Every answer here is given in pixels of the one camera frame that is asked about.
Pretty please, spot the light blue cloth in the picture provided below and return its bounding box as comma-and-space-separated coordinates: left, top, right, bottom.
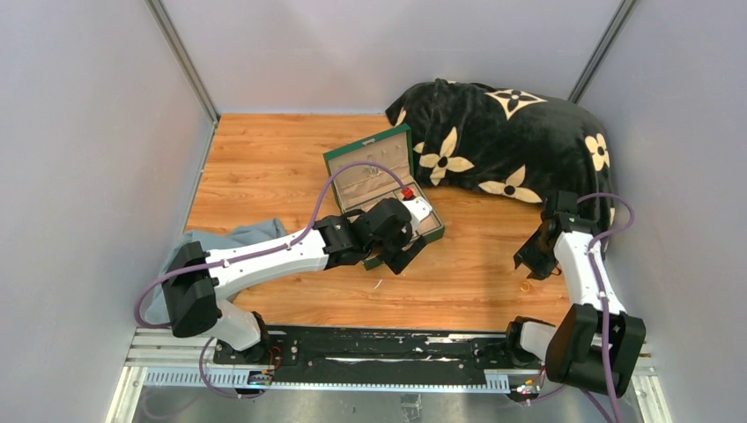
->
143, 218, 288, 326

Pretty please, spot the black floral plush blanket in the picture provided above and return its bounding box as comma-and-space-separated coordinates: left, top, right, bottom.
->
385, 78, 613, 204

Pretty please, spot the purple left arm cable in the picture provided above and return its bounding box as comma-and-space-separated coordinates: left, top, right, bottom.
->
132, 160, 416, 400

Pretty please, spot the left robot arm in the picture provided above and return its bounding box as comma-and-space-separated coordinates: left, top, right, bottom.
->
160, 197, 433, 364

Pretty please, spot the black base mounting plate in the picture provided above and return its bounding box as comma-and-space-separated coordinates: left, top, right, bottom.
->
210, 325, 541, 388

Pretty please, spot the green jewelry tray insert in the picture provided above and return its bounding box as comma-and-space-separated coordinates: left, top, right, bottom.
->
342, 185, 444, 241

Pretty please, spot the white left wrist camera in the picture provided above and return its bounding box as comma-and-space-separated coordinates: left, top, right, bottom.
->
402, 197, 437, 234

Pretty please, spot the green jewelry box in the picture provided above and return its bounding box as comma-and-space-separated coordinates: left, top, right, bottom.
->
323, 122, 447, 271

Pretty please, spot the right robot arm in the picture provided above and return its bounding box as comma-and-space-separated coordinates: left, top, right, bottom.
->
503, 191, 647, 398

